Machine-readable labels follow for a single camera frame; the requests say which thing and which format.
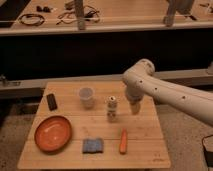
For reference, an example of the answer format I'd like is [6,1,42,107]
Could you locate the black box at right edge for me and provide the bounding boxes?
[202,134,213,169]

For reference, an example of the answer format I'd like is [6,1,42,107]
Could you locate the blue sponge cloth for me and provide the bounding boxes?
[82,138,104,154]

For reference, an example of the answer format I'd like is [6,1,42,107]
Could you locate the grey metal post left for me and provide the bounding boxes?
[74,0,86,30]

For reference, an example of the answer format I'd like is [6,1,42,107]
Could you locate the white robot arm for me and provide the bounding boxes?
[122,59,213,127]

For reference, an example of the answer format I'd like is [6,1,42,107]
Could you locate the tangled black cables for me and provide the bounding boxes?
[55,4,101,26]

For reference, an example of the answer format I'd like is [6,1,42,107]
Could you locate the translucent plastic cup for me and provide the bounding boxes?
[78,87,94,109]

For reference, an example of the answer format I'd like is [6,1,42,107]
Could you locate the black rectangular block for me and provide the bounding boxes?
[46,94,57,111]

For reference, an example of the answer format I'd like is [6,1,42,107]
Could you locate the small white labelled bottle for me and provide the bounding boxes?
[107,96,118,122]

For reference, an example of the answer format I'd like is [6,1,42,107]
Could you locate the grey metal post right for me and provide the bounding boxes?
[163,0,195,27]

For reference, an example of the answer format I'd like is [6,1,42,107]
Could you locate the orange plastic bowl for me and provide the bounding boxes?
[34,116,72,152]

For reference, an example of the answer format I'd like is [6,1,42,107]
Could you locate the wooden table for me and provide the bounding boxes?
[18,81,171,169]

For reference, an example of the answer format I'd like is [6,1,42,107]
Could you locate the grey metal post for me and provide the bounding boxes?
[74,0,86,30]
[163,0,195,27]

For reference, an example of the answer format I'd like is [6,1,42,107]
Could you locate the orange carrot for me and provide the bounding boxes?
[119,129,127,154]

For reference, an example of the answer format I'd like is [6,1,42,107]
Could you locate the black coiled cable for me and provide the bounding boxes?
[18,13,46,27]

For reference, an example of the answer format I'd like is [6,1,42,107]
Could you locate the small black objects on bench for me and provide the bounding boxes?
[36,6,51,13]

